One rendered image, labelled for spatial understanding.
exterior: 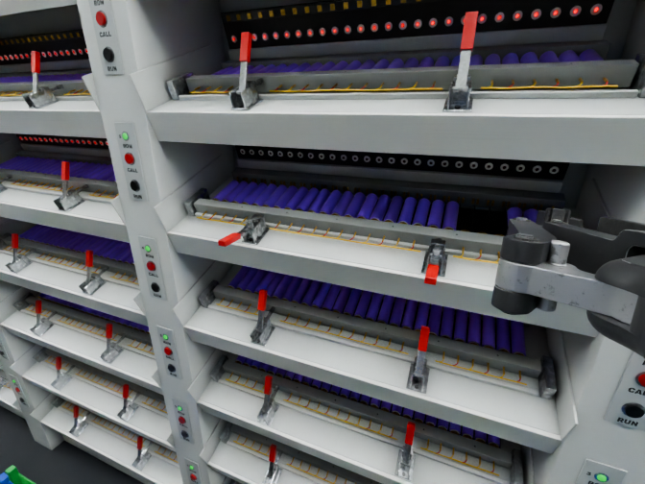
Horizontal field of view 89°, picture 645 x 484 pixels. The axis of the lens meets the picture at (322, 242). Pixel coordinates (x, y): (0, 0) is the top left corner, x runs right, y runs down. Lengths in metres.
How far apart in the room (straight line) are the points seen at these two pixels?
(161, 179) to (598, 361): 0.63
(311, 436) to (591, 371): 0.46
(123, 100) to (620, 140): 0.61
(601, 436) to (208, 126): 0.63
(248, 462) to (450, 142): 0.79
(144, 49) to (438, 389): 0.64
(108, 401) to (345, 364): 0.77
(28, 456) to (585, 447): 1.55
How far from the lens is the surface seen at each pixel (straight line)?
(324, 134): 0.42
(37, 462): 1.60
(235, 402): 0.77
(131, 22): 0.59
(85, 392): 1.22
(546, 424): 0.57
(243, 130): 0.48
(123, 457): 1.28
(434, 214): 0.50
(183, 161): 0.63
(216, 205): 0.58
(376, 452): 0.69
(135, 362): 0.94
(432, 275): 0.37
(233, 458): 0.93
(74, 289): 0.93
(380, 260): 0.45
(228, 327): 0.65
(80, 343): 1.08
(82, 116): 0.70
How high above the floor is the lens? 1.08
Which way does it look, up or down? 22 degrees down
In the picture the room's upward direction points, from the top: 1 degrees clockwise
